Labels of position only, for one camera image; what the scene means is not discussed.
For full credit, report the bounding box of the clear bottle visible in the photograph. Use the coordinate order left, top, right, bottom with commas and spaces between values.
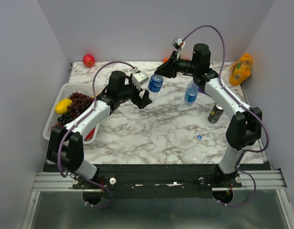
148, 74, 163, 104
184, 80, 199, 106

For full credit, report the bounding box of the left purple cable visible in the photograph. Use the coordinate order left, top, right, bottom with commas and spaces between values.
57, 61, 138, 208

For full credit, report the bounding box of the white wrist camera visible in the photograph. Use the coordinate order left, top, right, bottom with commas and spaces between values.
172, 37, 185, 59
132, 72, 149, 90

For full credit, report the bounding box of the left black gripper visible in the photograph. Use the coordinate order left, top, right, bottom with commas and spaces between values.
118, 74, 152, 109

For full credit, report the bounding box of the red dragon fruit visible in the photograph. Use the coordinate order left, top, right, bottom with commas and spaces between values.
85, 128, 95, 141

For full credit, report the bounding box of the red apple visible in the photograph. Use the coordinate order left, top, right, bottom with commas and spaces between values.
82, 54, 95, 68

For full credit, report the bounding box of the purple toothpaste box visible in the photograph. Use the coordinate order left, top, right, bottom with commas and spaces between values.
198, 88, 207, 94

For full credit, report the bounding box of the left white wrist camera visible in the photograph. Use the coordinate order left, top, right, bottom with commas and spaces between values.
132, 72, 149, 90

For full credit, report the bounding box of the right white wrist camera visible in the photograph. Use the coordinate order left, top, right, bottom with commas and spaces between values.
172, 37, 185, 59

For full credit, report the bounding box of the aluminium frame rail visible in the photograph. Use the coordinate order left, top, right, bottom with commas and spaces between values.
32, 170, 287, 192

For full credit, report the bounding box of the black drink can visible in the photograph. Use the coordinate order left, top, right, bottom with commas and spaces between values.
208, 103, 224, 124

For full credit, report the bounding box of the orange snack bag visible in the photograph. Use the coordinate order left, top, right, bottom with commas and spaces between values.
229, 53, 253, 86

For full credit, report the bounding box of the yellow lemon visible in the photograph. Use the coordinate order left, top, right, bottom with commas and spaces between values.
55, 98, 72, 115

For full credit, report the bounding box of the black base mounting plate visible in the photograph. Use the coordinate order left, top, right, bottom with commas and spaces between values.
43, 163, 273, 200

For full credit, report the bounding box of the white plastic basket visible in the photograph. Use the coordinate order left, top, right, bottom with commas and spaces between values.
42, 83, 105, 145

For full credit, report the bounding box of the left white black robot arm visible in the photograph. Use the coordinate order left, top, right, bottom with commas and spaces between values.
47, 71, 152, 188

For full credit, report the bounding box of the dark purple grape bunch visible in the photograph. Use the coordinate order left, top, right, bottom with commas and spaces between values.
57, 92, 94, 126

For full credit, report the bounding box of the red grape bunch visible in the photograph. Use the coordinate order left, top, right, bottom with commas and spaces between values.
51, 123, 63, 130

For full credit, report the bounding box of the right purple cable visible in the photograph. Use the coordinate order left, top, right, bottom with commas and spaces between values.
181, 24, 270, 208

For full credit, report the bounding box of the purple cable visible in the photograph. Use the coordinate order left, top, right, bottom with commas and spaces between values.
181, 24, 270, 208
57, 61, 138, 208

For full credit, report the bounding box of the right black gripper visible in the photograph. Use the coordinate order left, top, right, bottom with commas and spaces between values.
154, 51, 197, 79

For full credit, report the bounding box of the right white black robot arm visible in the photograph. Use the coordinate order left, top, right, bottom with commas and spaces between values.
154, 43, 262, 187

